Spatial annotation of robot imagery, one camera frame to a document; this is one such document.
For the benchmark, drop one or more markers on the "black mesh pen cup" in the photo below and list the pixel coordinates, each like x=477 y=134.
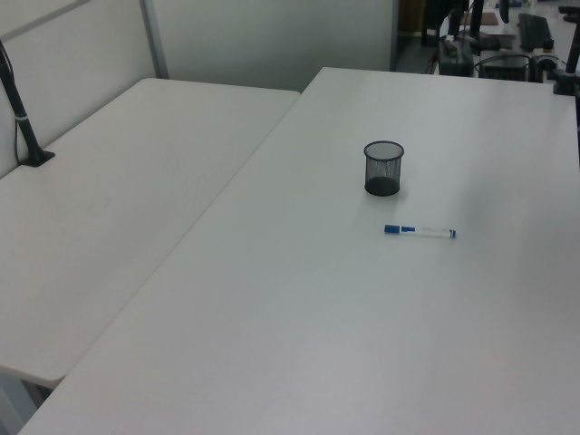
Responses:
x=383 y=186

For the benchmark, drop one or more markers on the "white side table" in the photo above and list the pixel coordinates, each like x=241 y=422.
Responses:
x=113 y=204

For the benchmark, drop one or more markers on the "blue and white marker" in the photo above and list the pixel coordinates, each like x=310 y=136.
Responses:
x=419 y=231

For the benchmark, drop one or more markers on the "brown board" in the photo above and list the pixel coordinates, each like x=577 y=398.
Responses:
x=489 y=18

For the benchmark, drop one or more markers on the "black controller unit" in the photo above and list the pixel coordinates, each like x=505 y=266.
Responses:
x=503 y=70

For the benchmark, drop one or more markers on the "silver camera device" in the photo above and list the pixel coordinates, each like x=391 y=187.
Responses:
x=541 y=61

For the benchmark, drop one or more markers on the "black camera pole with clamp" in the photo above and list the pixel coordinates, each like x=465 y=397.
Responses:
x=27 y=131

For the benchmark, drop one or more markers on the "black monitor stand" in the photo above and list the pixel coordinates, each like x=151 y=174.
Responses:
x=476 y=16
x=454 y=27

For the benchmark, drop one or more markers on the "black box case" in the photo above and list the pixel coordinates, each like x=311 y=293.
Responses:
x=455 y=61

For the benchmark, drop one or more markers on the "black yellow emergency button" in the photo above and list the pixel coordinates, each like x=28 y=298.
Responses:
x=549 y=44

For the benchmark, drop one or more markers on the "grey partition frame post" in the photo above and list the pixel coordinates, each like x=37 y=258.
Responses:
x=156 y=45

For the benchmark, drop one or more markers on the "black keyboard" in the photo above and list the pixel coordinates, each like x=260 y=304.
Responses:
x=534 y=31

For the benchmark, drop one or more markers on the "black clamp with pole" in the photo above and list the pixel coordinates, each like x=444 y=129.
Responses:
x=564 y=84

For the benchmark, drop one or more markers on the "grey partition frame rail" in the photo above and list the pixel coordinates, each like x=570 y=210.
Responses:
x=41 y=19

